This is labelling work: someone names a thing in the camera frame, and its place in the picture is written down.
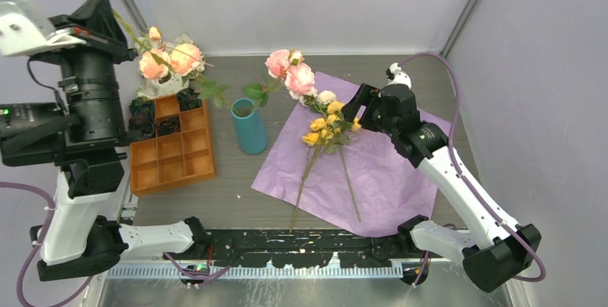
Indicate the dark rolled fabric top-right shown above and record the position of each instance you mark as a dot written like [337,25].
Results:
[188,99]

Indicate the pink rose flower stem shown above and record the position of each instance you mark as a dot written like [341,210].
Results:
[286,69]

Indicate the dark rolled fabric center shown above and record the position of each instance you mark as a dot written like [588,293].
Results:
[168,126]

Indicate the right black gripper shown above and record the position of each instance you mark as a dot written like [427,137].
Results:
[366,95]

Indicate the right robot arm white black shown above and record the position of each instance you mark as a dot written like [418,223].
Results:
[497,248]

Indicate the white yellow flower stem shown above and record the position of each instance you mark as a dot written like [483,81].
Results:
[328,100]

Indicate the pink paper flower bouquet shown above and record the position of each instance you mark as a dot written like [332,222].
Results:
[368,189]

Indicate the peach rose flower stem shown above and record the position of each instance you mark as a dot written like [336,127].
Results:
[207,88]

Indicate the dark rolled fabric top-left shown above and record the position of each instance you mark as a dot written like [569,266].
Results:
[141,105]

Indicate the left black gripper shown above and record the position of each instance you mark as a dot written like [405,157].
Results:
[100,26]

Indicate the cream printed cloth bag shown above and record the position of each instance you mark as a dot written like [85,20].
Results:
[168,67]

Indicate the aluminium rail frame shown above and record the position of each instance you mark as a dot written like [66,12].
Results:
[196,271]

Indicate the orange compartment tray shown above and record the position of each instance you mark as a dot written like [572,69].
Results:
[168,162]

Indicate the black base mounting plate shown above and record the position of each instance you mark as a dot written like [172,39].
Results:
[298,249]

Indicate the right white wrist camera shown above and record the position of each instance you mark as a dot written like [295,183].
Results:
[396,76]

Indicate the dark rolled fabric middle-left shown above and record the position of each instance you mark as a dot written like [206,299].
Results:
[143,126]

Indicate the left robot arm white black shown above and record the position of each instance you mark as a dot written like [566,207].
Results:
[82,132]

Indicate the teal cylindrical vase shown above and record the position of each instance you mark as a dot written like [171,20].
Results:
[252,137]

